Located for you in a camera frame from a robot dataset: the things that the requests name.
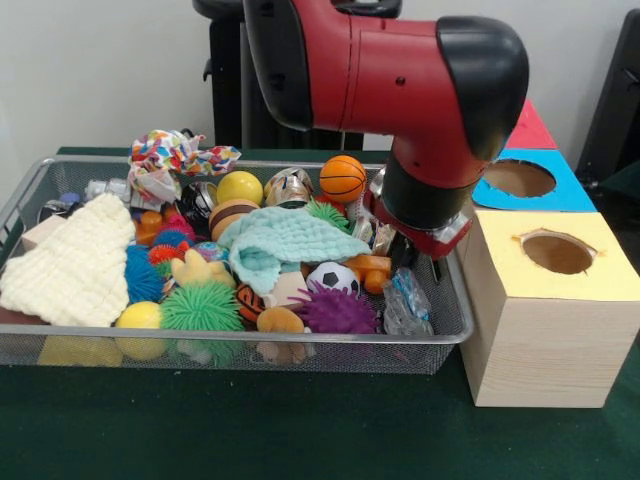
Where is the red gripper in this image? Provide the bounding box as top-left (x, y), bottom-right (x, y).
top-left (367, 188), bottom-right (474, 284)

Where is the small clear plastic bottle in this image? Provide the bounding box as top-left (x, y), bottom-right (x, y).
top-left (382, 267), bottom-right (435, 336)

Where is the mint green knitted cloth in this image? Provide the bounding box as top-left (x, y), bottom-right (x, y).
top-left (218, 205), bottom-right (372, 294)

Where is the colourful rope toy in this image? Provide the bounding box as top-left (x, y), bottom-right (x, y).
top-left (127, 128), bottom-right (242, 206)

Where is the cream knitted cloth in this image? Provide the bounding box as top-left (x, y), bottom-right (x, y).
top-left (0, 192), bottom-right (136, 329)

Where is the silver mesh bin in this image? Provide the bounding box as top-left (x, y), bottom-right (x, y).
top-left (0, 154), bottom-right (474, 379)

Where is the wooden three-hole box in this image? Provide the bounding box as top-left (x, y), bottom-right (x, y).
top-left (452, 98), bottom-right (640, 409)

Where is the toy soccer ball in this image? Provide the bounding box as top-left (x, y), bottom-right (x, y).
top-left (305, 262), bottom-right (361, 295)

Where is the purple spiky ball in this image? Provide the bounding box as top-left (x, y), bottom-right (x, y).
top-left (289, 284), bottom-right (382, 335)

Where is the orange toy basketball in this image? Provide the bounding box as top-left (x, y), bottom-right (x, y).
top-left (319, 154), bottom-right (368, 204)

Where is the brown teddy bear plush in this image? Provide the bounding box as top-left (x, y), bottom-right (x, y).
top-left (257, 305), bottom-right (306, 334)

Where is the brown striped toy burger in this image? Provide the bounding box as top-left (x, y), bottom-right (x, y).
top-left (208, 198), bottom-right (261, 241)

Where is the dark green table cloth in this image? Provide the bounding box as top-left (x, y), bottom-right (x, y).
top-left (0, 145), bottom-right (640, 480)

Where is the dark green side-table cloth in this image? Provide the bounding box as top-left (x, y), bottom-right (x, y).
top-left (592, 162), bottom-right (640, 201)

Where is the yellow plush duck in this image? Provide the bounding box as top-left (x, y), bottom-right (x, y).
top-left (169, 249), bottom-right (237, 290)

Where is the green koosh ball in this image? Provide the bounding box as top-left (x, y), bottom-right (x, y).
top-left (159, 280), bottom-right (246, 332)

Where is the black stand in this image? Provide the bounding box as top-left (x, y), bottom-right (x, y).
top-left (574, 8), bottom-right (640, 176)

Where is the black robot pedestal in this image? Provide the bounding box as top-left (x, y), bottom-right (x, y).
top-left (192, 0), bottom-right (364, 150)

